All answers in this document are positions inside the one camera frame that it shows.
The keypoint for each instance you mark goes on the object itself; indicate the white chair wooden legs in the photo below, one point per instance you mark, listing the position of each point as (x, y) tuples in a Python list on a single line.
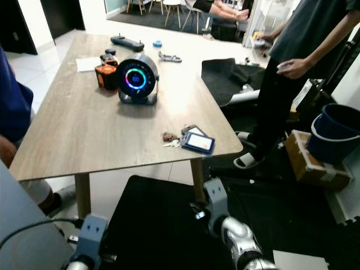
[(171, 5), (194, 14)]

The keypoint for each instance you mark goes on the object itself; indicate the light wooden table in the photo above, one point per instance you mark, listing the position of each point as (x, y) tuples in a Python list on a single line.
[(90, 135)]

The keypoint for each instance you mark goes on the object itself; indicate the small blue round lid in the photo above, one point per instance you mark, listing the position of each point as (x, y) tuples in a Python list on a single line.
[(157, 43)]

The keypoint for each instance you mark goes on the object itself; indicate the black handheld controller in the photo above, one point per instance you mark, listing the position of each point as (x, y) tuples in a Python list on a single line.
[(127, 43)]

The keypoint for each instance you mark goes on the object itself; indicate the brown cardboard box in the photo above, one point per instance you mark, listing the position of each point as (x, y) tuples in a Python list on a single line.
[(309, 166)]

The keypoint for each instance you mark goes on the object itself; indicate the grey card holder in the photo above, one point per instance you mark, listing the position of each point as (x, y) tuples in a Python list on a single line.
[(193, 129)]

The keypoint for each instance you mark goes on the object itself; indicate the grey metal carabiner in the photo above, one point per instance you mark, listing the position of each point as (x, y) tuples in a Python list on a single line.
[(169, 57)]

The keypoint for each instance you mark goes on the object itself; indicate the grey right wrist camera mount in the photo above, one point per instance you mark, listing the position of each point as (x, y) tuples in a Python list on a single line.
[(216, 202)]

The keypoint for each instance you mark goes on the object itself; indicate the keys with brown fob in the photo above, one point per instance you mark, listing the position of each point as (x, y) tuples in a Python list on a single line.
[(169, 136)]

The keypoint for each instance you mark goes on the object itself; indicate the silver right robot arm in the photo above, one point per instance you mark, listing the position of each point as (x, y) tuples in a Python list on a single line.
[(242, 242)]

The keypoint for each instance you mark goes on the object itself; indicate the blue card holder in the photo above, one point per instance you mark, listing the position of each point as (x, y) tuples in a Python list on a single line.
[(198, 143)]

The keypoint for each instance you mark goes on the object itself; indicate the seated person bare legs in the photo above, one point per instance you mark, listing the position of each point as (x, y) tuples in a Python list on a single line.
[(228, 10)]

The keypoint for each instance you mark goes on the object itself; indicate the black bag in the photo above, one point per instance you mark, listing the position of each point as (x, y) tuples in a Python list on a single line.
[(225, 30)]

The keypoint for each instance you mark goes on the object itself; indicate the grey flat board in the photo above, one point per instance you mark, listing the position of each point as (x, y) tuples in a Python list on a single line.
[(28, 242)]

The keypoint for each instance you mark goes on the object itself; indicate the black floor mat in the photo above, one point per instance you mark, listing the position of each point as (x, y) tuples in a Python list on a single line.
[(146, 225)]

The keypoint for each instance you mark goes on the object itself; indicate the person in dark grey shirt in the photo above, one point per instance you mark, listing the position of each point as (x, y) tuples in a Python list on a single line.
[(275, 101)]

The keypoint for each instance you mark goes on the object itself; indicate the person in blue shirt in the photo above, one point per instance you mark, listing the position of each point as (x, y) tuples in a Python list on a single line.
[(12, 107)]

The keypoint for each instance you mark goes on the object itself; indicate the white paper sheet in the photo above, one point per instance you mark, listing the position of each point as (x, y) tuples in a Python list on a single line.
[(87, 64)]

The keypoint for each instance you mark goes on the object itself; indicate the orange and black device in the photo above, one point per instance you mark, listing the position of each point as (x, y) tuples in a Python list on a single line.
[(106, 76)]

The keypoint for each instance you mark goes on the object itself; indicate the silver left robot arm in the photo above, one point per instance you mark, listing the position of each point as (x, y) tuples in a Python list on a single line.
[(77, 265)]

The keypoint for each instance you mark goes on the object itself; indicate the dark blue bucket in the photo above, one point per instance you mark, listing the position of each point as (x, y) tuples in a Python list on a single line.
[(334, 140)]

